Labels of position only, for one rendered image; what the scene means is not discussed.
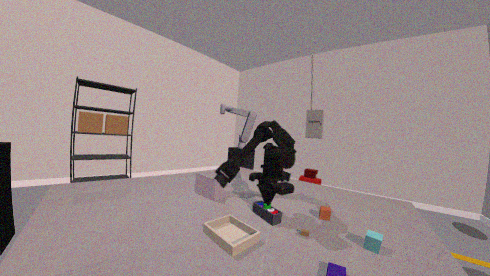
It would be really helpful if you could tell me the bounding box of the orange block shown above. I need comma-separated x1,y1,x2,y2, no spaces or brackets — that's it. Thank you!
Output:
319,206,332,221

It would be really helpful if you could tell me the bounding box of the beige rectangular tray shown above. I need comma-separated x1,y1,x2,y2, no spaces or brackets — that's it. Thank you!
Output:
203,215,261,257

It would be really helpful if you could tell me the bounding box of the teal cube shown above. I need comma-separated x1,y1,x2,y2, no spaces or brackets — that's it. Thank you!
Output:
363,229,383,254

